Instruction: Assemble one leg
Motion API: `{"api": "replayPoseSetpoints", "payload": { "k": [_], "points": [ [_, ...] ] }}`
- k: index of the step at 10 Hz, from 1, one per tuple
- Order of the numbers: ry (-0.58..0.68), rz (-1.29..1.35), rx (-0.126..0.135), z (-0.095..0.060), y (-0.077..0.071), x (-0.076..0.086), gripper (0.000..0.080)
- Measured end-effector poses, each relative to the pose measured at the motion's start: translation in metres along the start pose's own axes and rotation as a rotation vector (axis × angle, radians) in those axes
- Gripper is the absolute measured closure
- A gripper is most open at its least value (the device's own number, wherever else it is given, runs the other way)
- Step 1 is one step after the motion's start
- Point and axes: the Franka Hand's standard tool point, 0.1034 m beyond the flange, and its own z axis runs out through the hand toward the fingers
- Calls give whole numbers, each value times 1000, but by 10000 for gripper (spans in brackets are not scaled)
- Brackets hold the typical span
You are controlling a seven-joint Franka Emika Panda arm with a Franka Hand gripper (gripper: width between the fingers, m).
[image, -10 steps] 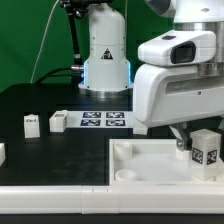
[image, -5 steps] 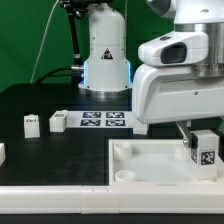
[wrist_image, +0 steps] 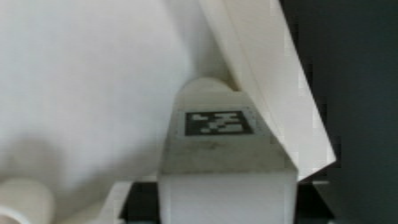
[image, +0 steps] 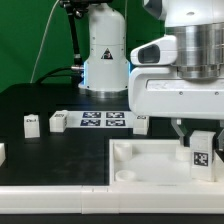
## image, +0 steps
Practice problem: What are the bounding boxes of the white square tabletop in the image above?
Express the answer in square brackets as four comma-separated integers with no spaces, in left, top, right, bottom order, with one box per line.
[108,138,224,186]

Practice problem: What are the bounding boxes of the white obstacle wall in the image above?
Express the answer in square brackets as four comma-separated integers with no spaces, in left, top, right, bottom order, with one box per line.
[0,143,6,166]
[0,183,224,214]

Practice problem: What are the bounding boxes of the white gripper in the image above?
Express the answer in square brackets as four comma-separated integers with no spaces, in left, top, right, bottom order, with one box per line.
[128,35,224,145]

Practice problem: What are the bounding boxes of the black cable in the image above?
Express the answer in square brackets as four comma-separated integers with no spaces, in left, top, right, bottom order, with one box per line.
[34,67,84,85]

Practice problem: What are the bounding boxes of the white cable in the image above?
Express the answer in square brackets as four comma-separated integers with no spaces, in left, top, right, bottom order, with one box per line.
[29,0,62,84]

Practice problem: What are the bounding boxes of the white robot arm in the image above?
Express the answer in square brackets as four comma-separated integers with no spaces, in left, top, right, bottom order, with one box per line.
[59,0,224,122]

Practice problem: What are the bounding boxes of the white front obstacle wall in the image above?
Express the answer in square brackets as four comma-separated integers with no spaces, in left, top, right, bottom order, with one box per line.
[0,183,224,214]

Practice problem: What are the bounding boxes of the AprilTag marker sheet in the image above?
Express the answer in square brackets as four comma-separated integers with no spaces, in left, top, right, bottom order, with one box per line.
[80,111,126,128]

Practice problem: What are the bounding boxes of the white left obstacle wall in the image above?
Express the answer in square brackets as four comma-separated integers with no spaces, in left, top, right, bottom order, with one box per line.
[0,143,6,166]

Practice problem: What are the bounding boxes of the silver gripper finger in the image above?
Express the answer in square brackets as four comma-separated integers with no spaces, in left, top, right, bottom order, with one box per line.
[217,120,224,150]

